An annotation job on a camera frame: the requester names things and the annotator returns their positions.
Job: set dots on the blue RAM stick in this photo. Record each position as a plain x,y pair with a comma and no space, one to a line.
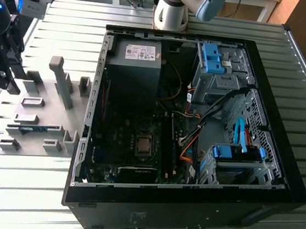
33,129

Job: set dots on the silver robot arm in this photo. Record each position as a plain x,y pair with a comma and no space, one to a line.
172,9

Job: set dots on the grey parts rack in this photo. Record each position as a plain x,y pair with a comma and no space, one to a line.
46,108

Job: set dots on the grey power supply unit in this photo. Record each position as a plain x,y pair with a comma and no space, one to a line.
130,84

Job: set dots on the green motherboard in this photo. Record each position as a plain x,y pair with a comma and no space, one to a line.
116,143

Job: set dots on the CPU socket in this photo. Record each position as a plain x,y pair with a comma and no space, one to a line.
144,145

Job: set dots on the black graphics card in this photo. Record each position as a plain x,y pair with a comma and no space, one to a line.
136,174

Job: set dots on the blue empty disk carrier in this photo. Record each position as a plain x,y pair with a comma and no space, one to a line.
213,59

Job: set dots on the metal disk bay cage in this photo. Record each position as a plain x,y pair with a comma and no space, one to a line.
219,86

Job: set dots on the black PC case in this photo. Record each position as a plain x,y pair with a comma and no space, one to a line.
158,212

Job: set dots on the hard disk in blue carrier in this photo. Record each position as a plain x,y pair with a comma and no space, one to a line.
237,154

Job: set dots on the white desk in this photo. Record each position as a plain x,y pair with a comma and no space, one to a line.
265,1

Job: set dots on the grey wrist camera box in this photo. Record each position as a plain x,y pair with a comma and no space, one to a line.
32,8

